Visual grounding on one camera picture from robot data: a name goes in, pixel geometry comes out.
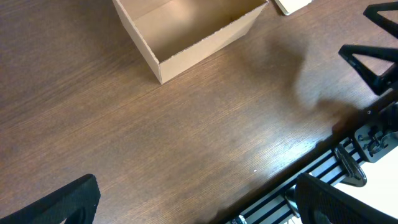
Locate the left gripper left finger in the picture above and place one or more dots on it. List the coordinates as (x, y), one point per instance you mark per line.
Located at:
(76, 202)

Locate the brown cardboard box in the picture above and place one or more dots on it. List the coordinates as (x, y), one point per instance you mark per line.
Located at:
(174, 35)

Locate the yellow sticky note pad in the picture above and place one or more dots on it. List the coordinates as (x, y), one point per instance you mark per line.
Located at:
(290, 6)

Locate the aluminium rail table edge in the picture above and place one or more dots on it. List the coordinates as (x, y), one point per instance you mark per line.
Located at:
(372, 136)

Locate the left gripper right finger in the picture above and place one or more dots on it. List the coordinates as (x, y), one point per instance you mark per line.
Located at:
(319, 202)

